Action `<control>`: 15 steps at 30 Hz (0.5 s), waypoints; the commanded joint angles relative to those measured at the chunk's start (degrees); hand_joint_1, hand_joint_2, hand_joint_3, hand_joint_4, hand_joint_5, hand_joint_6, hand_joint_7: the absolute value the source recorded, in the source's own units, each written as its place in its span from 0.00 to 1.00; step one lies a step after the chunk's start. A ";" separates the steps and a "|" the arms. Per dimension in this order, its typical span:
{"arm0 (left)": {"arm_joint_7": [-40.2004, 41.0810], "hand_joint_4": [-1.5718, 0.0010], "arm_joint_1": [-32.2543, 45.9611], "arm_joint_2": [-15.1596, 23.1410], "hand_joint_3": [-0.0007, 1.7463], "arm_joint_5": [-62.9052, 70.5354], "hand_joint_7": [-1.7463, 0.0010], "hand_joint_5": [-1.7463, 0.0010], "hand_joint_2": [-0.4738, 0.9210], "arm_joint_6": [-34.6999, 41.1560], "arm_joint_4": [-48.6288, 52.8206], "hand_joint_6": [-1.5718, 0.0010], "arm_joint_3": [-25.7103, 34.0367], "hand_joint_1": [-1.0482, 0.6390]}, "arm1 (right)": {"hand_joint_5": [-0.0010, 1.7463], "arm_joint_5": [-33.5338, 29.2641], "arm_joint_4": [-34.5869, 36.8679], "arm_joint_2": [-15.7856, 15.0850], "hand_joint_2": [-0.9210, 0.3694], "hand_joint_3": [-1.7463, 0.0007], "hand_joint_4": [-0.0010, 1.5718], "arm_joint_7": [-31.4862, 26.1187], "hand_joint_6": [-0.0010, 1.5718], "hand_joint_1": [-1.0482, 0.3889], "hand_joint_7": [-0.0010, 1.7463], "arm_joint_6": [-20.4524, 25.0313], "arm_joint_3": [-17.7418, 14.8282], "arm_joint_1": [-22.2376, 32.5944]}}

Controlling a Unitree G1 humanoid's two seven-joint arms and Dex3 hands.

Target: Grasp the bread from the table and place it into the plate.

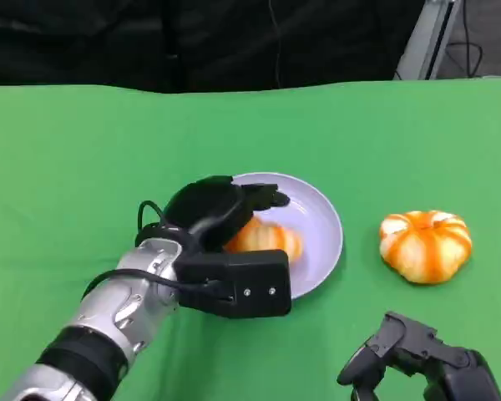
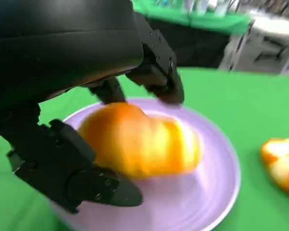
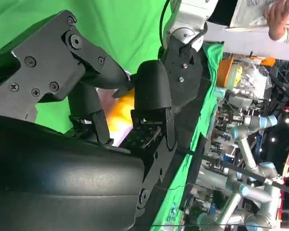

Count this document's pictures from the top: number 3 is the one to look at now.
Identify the green table cloth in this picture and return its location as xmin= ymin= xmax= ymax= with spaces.
xmin=0 ymin=0 xmax=225 ymax=231

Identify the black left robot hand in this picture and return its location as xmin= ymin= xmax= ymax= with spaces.
xmin=158 ymin=39 xmax=209 ymax=114

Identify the person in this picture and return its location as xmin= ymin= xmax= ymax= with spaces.
xmin=228 ymin=0 xmax=289 ymax=44

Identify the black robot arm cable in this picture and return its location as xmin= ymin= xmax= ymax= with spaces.
xmin=158 ymin=0 xmax=172 ymax=48

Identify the orange bin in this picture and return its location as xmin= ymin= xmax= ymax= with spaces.
xmin=217 ymin=57 xmax=233 ymax=90

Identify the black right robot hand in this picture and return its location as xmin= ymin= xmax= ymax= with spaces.
xmin=0 ymin=10 xmax=181 ymax=231

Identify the person's hand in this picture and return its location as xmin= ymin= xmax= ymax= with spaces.
xmin=263 ymin=0 xmax=289 ymax=41

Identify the orange and white bread roll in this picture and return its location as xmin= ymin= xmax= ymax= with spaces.
xmin=107 ymin=90 xmax=135 ymax=132

